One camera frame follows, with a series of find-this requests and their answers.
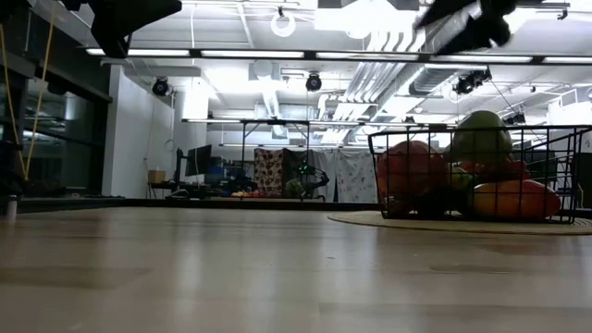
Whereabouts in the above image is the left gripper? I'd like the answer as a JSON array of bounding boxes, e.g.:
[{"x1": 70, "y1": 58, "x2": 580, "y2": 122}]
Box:
[{"x1": 60, "y1": 0, "x2": 183, "y2": 59}]

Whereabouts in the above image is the green yellow pear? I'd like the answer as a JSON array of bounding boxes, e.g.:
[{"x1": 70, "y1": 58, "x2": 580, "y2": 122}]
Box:
[{"x1": 449, "y1": 109, "x2": 514, "y2": 164}]

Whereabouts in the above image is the black wire basket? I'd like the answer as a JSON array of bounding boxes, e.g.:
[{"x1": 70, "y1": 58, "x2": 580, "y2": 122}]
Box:
[{"x1": 367, "y1": 123, "x2": 592, "y2": 226}]

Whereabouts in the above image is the pink red round fruit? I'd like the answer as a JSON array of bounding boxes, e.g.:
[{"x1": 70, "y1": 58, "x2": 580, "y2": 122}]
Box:
[{"x1": 376, "y1": 140, "x2": 449, "y2": 201}]

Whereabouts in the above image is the green lime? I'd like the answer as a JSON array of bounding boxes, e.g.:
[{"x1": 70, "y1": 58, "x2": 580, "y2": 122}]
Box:
[{"x1": 447, "y1": 165, "x2": 474, "y2": 191}]

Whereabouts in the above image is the red bell pepper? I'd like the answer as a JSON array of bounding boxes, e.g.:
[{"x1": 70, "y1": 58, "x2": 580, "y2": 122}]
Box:
[{"x1": 460, "y1": 158, "x2": 532, "y2": 182}]

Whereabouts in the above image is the round woven straw mat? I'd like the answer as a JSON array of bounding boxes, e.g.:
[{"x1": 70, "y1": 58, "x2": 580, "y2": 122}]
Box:
[{"x1": 327, "y1": 210, "x2": 592, "y2": 237}]

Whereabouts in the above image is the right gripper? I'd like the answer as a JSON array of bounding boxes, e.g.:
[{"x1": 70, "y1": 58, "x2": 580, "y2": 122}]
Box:
[{"x1": 413, "y1": 0, "x2": 520, "y2": 56}]

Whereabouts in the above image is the orange red mango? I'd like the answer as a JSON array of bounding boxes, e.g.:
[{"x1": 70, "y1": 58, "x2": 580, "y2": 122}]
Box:
[{"x1": 470, "y1": 179, "x2": 562, "y2": 219}]

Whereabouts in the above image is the green leafy background object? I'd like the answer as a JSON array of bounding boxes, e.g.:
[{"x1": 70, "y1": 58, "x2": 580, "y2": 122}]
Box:
[{"x1": 283, "y1": 179, "x2": 306, "y2": 200}]

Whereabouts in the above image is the black computer monitor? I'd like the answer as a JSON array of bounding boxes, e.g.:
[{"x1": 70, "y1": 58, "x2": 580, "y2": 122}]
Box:
[{"x1": 184, "y1": 143, "x2": 214, "y2": 178}]

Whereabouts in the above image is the black background workstation frame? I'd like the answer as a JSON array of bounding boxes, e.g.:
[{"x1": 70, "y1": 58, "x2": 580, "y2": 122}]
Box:
[{"x1": 181, "y1": 117, "x2": 312, "y2": 200}]

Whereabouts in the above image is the yellow cable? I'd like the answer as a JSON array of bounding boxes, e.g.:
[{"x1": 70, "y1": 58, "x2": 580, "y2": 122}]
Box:
[{"x1": 0, "y1": 2, "x2": 56, "y2": 184}]

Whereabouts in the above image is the white hanging cloth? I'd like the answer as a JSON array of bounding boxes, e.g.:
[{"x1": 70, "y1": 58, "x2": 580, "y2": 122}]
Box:
[{"x1": 333, "y1": 150, "x2": 378, "y2": 204}]

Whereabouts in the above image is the grey hanging cloth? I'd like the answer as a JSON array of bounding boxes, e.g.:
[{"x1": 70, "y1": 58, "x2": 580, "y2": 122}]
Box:
[{"x1": 282, "y1": 150, "x2": 337, "y2": 203}]

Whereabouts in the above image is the black table edge frame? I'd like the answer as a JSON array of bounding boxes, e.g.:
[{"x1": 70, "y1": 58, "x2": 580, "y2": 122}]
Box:
[{"x1": 18, "y1": 197, "x2": 385, "y2": 214}]

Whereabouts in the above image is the patterned hanging cloth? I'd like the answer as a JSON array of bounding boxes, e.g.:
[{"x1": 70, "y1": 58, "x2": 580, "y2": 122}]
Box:
[{"x1": 253, "y1": 147, "x2": 285, "y2": 199}]

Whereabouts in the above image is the white hanging ring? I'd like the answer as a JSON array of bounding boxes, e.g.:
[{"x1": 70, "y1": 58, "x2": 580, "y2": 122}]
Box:
[{"x1": 270, "y1": 11, "x2": 297, "y2": 39}]

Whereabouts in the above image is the black overhead frame bar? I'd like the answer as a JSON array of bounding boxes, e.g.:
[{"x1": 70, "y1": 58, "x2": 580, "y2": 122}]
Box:
[{"x1": 86, "y1": 47, "x2": 592, "y2": 66}]

